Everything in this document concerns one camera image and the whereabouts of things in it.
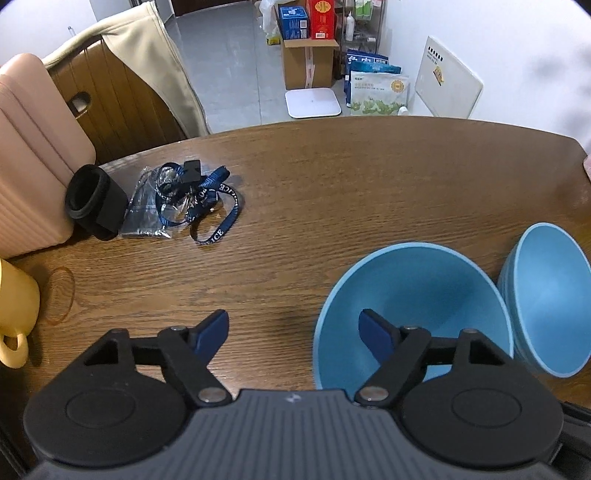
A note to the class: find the clear plastic packet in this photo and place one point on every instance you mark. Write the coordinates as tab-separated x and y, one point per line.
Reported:
141	217

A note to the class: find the blue bowl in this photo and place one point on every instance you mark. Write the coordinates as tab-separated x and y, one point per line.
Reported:
415	286
549	295

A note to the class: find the white bathroom scale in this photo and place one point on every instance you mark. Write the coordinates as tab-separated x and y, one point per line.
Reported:
314	102

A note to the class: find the black cylinder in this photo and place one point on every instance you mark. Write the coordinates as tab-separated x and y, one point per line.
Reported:
99	203

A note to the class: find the pink suitcase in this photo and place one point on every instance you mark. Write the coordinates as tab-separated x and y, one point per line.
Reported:
32	161

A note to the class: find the wooden chair with beige coat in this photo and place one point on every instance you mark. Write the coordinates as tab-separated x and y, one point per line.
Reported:
152	37

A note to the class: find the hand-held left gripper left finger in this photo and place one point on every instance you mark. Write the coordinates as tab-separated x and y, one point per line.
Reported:
212	334

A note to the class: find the yellow mug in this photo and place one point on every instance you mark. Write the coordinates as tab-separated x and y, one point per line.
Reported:
16	300

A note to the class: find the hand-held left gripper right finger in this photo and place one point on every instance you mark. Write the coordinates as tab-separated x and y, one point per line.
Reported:
376	334

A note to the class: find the white bottle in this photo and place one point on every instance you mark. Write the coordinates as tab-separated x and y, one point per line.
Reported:
351	27

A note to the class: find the red box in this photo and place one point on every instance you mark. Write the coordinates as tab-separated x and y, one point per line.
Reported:
322	18

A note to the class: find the small yellow packet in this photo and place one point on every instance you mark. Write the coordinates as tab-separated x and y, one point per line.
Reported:
274	40

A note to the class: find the white board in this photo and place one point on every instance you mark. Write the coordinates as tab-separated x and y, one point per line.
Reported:
448	78

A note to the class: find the cardboard box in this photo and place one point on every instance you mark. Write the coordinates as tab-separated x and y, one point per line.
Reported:
300	64

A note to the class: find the blue box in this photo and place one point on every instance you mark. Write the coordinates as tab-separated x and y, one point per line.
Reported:
294	23

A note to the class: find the brown wooden chair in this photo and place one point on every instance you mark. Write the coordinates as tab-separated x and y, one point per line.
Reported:
124	110

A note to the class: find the white plastic bag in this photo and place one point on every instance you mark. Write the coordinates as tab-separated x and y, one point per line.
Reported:
268	18

